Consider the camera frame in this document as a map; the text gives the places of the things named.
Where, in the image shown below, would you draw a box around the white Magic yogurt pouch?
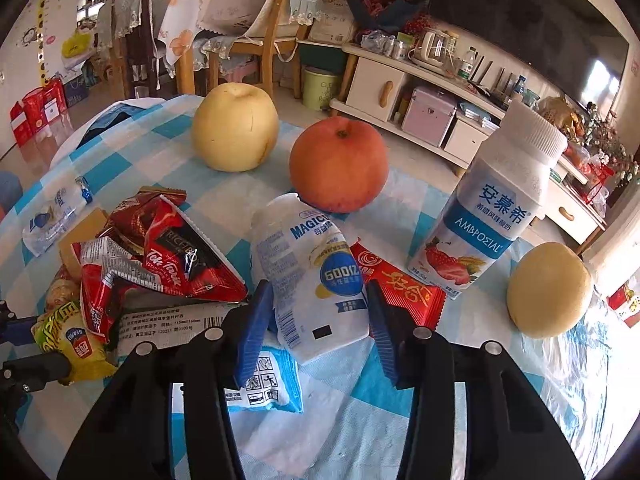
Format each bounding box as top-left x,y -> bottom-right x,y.
250,193 -> 369,365

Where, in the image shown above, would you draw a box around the yellow green snack bag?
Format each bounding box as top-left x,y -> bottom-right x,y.
30,301 -> 117,386

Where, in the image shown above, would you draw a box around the long white plastic wrapper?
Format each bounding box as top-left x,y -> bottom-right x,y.
115,302 -> 238,363

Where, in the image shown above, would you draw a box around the red crumpled snack wrapper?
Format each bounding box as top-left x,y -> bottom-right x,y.
72,237 -> 164,344

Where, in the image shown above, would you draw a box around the yellow pear right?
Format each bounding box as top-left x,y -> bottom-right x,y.
506,242 -> 593,339

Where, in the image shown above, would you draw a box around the yellow pear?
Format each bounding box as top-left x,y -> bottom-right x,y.
191,82 -> 280,172
506,242 -> 593,339

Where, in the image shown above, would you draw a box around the red gold snack packet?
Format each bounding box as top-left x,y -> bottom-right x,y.
350,242 -> 446,330

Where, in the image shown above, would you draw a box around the blue white flat wrapper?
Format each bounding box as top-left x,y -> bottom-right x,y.
224,330 -> 304,414

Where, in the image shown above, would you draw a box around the golden square biscuit packet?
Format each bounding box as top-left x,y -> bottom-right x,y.
58,208 -> 107,282

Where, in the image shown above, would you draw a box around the clear plastic wrapper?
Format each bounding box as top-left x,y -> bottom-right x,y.
23,176 -> 93,257

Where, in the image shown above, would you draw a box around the dark red coffee wrapper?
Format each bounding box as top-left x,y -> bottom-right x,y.
99,186 -> 247,304

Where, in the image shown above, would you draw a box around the white yogurt drink bottle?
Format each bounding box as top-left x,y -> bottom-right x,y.
407,103 -> 567,299

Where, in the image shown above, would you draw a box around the red gift boxes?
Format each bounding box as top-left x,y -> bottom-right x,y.
10,77 -> 67,146

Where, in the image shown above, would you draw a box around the red apple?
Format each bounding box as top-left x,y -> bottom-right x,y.
288,117 -> 390,214

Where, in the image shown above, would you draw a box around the yellow pear left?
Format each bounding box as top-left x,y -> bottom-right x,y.
191,82 -> 280,172

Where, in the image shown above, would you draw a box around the pink storage box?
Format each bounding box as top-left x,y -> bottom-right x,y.
401,86 -> 457,148

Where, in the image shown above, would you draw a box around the white tv cabinet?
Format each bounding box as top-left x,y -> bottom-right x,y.
330,44 -> 606,252

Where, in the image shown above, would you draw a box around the dark wooden chair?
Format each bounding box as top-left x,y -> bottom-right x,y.
98,0 -> 160,101

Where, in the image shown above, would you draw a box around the white electric kettle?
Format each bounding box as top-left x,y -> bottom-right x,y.
409,28 -> 458,72

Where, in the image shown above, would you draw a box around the green waste bin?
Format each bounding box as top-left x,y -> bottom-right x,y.
303,66 -> 342,110

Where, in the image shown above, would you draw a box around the black television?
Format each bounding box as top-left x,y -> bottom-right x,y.
428,0 -> 629,114

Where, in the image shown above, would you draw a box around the wooden chair with cloths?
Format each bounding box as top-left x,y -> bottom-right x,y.
166,0 -> 322,96

